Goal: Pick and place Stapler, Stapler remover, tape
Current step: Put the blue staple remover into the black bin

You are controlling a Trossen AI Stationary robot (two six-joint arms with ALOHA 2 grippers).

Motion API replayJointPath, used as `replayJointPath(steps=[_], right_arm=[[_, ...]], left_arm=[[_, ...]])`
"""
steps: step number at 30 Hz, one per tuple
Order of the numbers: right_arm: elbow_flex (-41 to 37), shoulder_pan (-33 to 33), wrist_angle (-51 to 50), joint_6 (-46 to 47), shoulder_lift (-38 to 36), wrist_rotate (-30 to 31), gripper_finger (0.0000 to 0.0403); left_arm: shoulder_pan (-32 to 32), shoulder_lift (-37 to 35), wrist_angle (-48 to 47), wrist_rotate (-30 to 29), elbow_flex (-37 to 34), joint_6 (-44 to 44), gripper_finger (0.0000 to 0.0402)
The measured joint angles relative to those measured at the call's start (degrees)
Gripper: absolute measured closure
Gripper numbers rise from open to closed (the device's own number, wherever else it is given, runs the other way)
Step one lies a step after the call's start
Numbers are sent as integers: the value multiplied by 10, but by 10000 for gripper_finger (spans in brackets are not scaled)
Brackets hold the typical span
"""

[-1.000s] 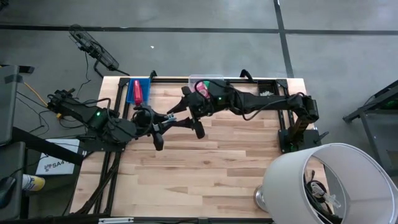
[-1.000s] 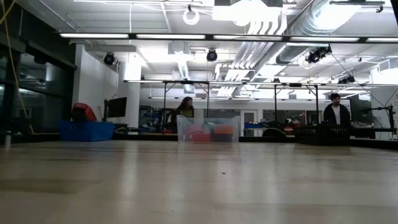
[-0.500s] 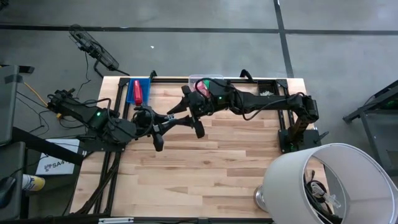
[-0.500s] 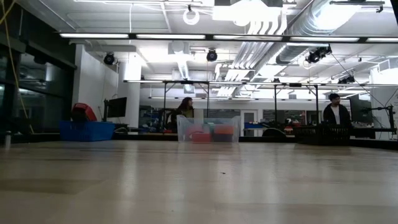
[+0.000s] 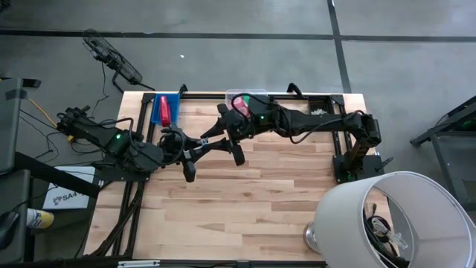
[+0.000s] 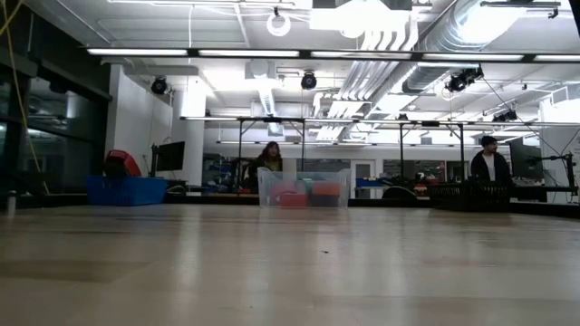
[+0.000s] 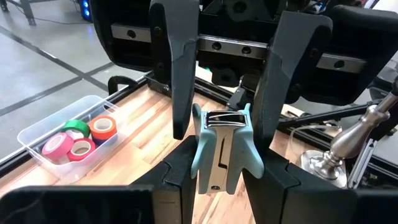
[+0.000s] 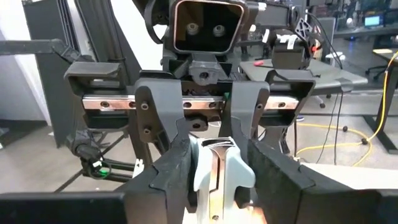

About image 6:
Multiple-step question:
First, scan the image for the red stapler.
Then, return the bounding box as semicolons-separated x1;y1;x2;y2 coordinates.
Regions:
104;149;142;178

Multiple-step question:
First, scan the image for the clear plastic bin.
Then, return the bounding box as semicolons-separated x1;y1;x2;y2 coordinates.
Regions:
256;167;352;209

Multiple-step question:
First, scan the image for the long ceiling light bar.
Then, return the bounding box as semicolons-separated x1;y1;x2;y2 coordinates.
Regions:
85;47;580;63

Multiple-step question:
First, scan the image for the blue plastic bin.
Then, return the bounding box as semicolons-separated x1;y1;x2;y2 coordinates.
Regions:
85;176;169;207

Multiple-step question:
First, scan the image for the black plastic basket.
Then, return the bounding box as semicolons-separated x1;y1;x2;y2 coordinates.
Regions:
430;179;511;212

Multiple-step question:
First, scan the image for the orange tape roll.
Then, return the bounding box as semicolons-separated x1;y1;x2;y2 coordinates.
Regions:
311;181;342;197

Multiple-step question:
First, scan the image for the black metal gantry frame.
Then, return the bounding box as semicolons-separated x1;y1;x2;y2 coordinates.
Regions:
237;116;307;173
399;120;467;178

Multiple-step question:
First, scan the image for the black rounded chair back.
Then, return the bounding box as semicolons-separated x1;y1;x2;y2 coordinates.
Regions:
382;186;418;200

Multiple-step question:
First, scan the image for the white round ceiling fixture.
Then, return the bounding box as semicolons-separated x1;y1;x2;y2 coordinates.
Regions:
266;11;292;37

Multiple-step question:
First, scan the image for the black computer monitor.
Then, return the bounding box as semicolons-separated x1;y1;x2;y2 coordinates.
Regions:
151;140;186;178
509;137;545;181

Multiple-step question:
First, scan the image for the yellow cable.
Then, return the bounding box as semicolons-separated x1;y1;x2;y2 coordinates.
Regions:
0;0;52;196

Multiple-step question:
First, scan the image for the person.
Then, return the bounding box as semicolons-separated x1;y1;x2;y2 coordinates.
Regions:
469;135;513;185
247;140;285;194

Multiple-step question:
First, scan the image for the black aluminium table frame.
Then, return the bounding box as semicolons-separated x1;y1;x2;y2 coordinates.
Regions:
0;192;580;219

